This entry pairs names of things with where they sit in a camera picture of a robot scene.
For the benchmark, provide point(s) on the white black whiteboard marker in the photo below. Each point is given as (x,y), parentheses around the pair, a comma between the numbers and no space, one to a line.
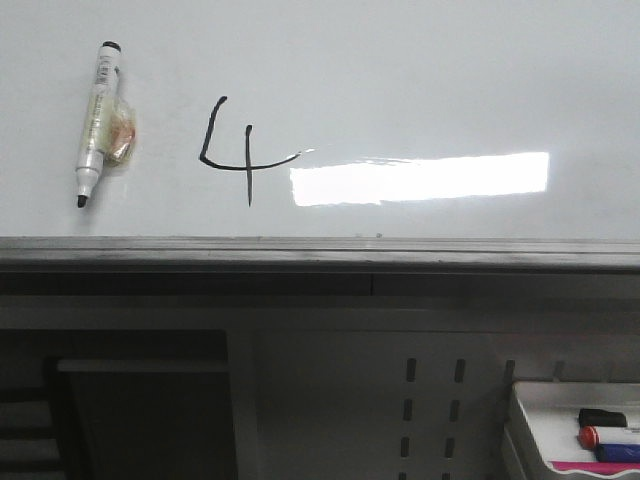
(109,131)

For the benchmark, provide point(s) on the white whiteboard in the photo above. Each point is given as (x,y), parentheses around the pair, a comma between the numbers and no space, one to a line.
(397,119)

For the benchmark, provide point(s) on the white slotted pegboard panel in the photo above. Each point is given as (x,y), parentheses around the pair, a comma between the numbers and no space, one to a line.
(355,404)

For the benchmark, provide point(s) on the white plastic marker tray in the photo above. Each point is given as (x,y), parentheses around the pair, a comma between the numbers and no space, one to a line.
(543,426)

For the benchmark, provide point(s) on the red capped marker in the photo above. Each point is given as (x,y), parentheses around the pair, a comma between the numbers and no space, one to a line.
(590,437)

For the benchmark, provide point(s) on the pink eraser block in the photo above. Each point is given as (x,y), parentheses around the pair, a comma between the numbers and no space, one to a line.
(601,468)

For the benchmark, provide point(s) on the blue capped marker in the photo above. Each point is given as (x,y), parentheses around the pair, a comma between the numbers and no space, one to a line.
(618,453)

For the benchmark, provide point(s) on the grey whiteboard ledge frame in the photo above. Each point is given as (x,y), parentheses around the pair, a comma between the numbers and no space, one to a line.
(217,266)

